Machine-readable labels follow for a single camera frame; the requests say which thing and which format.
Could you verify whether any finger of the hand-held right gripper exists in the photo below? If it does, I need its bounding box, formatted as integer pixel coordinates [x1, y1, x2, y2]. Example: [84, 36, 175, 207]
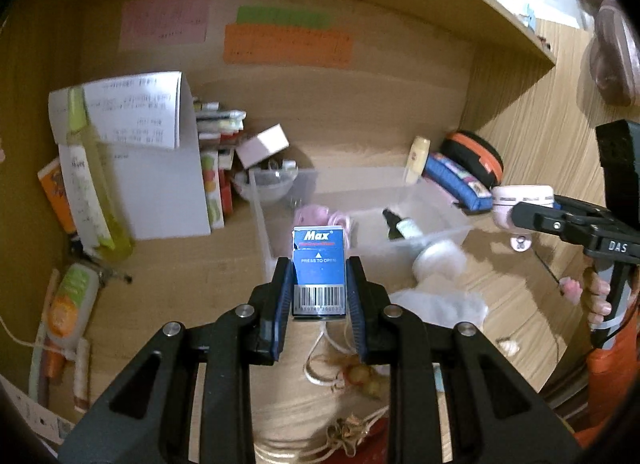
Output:
[553, 195, 610, 219]
[510, 200, 602, 245]

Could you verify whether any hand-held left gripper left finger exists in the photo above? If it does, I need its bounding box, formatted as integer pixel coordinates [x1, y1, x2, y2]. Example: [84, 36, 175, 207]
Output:
[57, 256, 296, 464]

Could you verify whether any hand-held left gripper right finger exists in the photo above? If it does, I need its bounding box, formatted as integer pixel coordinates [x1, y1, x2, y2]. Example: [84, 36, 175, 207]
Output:
[346, 256, 583, 464]

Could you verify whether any blue staple box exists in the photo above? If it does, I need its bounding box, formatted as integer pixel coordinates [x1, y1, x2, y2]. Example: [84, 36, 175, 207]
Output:
[291, 225, 348, 319]

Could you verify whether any clear plastic storage box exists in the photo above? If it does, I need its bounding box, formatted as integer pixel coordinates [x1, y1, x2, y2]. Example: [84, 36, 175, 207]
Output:
[248, 167, 473, 285]

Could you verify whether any white round jar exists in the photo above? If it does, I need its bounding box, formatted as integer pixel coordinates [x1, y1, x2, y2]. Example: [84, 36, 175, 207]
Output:
[412, 239, 466, 281]

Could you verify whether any beige cloth drawstring bag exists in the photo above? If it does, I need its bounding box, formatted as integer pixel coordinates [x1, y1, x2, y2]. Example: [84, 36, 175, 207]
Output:
[252, 318, 396, 464]

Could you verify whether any wooden desktop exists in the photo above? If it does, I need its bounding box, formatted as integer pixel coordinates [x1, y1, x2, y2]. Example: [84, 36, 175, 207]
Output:
[27, 136, 613, 464]

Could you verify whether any person's right hand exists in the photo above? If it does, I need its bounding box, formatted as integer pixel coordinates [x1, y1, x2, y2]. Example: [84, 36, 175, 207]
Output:
[559, 274, 614, 333]

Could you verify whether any dark dropper bottle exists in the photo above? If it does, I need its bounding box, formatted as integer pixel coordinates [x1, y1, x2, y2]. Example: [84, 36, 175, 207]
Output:
[382, 209, 426, 241]

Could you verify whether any black orange zip case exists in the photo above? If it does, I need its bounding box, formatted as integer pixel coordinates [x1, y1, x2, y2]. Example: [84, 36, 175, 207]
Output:
[442, 130, 505, 189]

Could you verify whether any white tissue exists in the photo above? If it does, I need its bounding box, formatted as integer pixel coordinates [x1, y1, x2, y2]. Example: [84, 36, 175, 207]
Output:
[389, 276, 489, 333]

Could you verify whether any blue patchwork pouch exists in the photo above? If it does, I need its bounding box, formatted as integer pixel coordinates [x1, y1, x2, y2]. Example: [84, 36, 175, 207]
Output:
[422, 153, 494, 215]

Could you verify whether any glass bowl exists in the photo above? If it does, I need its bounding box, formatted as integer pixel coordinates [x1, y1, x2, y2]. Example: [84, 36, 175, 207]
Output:
[232, 166, 300, 205]

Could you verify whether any brown plush object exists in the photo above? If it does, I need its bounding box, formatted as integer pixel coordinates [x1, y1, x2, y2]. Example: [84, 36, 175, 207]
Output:
[589, 0, 640, 106]

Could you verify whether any fruit print box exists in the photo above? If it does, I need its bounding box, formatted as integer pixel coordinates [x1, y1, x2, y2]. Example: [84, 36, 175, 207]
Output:
[200, 149, 236, 231]

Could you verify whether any cream tube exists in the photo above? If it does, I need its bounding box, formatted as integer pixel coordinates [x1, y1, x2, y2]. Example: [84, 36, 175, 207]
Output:
[404, 136, 432, 185]

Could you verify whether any small white box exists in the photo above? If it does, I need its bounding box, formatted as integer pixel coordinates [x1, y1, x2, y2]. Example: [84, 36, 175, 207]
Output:
[235, 125, 291, 169]

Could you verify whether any orange clothing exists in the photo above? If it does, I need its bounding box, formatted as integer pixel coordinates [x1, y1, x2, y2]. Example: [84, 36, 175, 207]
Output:
[574, 289, 640, 447]

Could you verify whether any stack of booklets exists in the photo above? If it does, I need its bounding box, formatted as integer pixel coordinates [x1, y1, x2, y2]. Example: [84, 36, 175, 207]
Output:
[193, 100, 248, 151]

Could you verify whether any wooden shelf board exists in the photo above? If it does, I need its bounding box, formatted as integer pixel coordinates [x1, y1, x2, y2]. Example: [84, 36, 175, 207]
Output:
[439, 0, 559, 65]

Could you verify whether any yellow-green bottle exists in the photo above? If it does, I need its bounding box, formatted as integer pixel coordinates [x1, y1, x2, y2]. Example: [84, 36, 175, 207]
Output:
[66, 86, 135, 261]

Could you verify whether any orange green tube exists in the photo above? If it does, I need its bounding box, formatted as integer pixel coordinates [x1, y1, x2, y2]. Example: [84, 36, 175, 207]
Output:
[44, 263, 101, 351]

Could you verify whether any slim white tube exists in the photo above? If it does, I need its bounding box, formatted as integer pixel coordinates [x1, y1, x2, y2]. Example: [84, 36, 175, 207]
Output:
[73, 339, 91, 413]

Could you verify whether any orange box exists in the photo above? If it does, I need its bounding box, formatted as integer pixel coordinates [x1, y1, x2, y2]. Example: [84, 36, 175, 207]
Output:
[37, 156, 79, 237]

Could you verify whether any orange sticky note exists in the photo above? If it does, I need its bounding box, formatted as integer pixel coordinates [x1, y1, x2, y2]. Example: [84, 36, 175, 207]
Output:
[223, 24, 354, 70]

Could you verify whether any white printed paper strip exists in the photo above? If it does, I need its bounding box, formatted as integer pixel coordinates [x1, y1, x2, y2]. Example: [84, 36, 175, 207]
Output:
[0, 374, 76, 445]

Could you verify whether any green sticky note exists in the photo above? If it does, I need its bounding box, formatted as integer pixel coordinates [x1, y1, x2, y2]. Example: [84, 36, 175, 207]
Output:
[236, 4, 332, 31]

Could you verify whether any pink sticky note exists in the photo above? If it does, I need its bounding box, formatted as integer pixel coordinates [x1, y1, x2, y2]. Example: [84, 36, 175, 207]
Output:
[118, 0, 210, 51]

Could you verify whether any thin black cable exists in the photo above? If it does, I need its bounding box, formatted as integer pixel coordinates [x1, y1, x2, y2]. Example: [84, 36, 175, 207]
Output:
[531, 248, 568, 292]

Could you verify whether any pink coiled cord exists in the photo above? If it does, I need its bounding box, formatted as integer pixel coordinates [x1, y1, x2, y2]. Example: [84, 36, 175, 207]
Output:
[294, 204, 352, 245]

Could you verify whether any white cable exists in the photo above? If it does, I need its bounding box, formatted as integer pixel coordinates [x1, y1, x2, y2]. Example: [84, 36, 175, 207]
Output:
[0, 314, 48, 351]

